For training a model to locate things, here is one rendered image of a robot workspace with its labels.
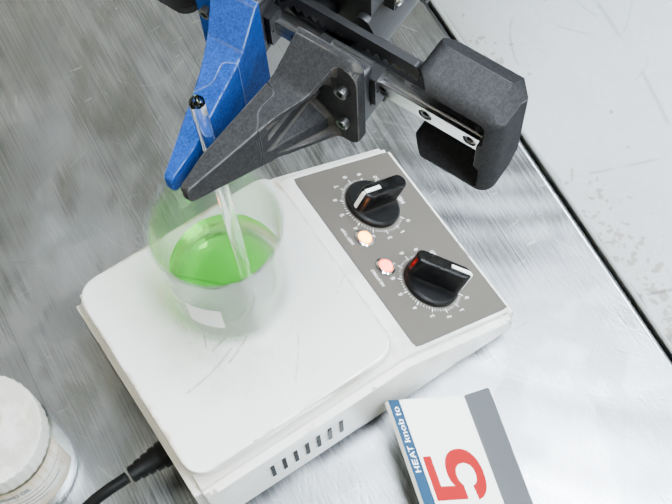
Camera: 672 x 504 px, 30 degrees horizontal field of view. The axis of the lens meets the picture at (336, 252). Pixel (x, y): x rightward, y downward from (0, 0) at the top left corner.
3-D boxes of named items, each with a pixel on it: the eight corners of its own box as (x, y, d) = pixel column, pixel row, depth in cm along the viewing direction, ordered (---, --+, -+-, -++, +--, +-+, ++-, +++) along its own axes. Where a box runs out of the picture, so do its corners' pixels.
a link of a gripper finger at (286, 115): (293, 96, 52) (282, 16, 46) (366, 139, 51) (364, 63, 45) (192, 224, 50) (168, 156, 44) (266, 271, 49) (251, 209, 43)
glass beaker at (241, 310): (317, 317, 63) (308, 251, 55) (201, 370, 62) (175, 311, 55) (260, 204, 66) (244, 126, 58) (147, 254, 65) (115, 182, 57)
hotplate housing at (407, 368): (384, 163, 76) (384, 96, 68) (514, 332, 71) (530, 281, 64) (63, 360, 72) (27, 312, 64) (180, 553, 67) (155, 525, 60)
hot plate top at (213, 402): (271, 176, 67) (270, 169, 66) (399, 354, 63) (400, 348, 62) (75, 295, 65) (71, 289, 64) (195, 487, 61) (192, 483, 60)
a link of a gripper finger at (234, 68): (215, 49, 53) (196, -34, 47) (286, 91, 52) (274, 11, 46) (113, 173, 51) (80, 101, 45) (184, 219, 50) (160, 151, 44)
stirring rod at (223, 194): (251, 286, 63) (194, 88, 44) (260, 293, 63) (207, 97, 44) (243, 295, 63) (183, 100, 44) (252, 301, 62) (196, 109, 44)
